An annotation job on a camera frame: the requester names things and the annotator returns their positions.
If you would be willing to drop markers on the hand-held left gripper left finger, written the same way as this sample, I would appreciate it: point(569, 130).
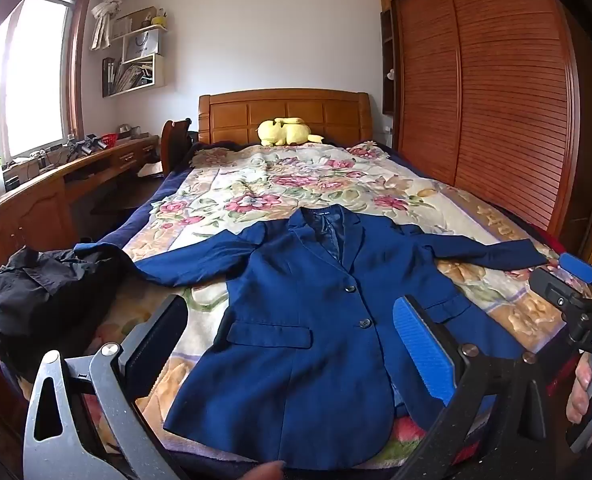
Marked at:
point(155, 345)

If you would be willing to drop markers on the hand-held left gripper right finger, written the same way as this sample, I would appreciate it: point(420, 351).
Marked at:
point(421, 350)

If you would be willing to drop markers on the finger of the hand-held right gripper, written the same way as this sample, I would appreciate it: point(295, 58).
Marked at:
point(556, 290)
point(578, 267)

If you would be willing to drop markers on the navy blue blazer jacket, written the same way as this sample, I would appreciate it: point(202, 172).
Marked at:
point(296, 350)

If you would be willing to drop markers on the person's right hand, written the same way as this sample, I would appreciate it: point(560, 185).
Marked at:
point(578, 390)

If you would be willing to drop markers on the person's left hand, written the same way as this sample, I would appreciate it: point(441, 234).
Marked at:
point(266, 472)

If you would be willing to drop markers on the black garment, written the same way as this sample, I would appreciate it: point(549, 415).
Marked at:
point(35, 295)

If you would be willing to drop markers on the wooden slatted wardrobe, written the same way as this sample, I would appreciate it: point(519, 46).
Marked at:
point(501, 110)

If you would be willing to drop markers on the long wooden desk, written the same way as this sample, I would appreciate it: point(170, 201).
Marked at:
point(35, 210)

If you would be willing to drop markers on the wooden chair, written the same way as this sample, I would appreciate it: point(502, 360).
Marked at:
point(173, 145)

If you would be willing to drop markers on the floral bed blanket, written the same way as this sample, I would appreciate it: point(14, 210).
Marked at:
point(276, 180)

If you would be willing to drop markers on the red basket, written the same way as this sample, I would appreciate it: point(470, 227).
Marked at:
point(109, 140)

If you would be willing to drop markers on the black devices on desk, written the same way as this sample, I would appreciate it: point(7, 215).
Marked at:
point(90, 144)

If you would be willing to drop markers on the yellow plush toy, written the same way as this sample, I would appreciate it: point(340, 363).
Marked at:
point(286, 132)

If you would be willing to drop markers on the wooden bed headboard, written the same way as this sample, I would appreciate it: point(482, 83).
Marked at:
point(286, 110)

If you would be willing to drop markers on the row of books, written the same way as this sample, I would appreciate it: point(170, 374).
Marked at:
point(125, 77)

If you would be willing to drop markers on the window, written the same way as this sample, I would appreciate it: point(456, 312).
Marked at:
point(30, 75)

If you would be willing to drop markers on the white paper bag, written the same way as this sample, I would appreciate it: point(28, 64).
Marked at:
point(140, 45)

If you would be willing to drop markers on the yellow pot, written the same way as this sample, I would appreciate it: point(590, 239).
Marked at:
point(159, 20)

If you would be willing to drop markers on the tied white curtain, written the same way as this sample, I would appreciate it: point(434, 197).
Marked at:
point(106, 15)

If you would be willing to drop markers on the white wall shelf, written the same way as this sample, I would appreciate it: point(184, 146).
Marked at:
point(158, 72)

